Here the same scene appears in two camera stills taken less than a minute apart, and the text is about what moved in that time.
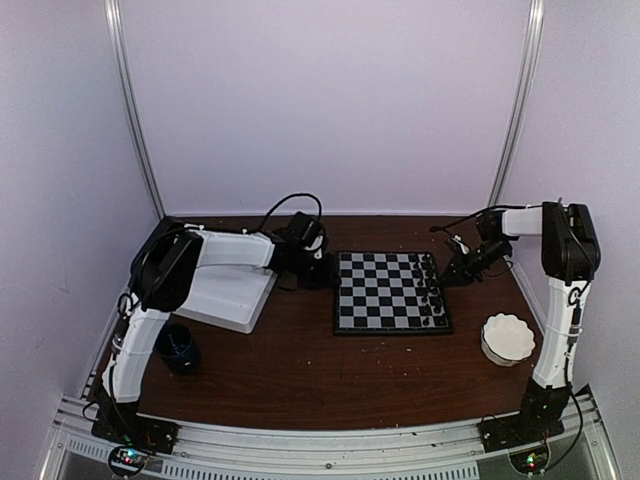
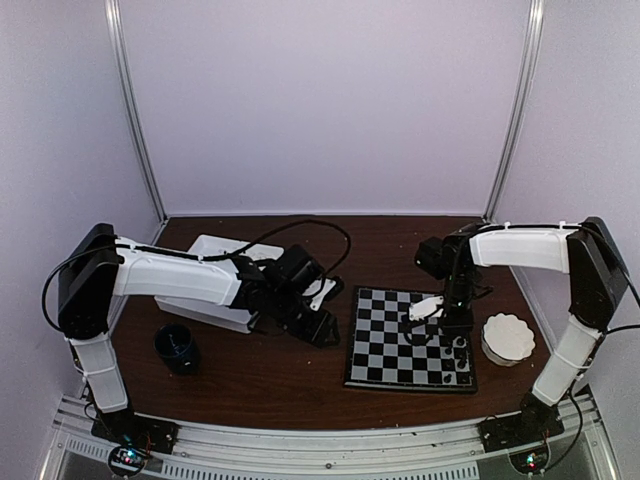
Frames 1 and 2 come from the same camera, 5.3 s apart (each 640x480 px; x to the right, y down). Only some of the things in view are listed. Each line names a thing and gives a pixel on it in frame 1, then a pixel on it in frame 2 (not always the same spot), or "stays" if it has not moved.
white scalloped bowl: (506, 339) stays
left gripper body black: (312, 275) → (284, 311)
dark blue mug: (174, 343) stays
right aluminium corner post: (532, 56) stays
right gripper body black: (472, 266) → (460, 287)
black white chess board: (389, 293) → (389, 349)
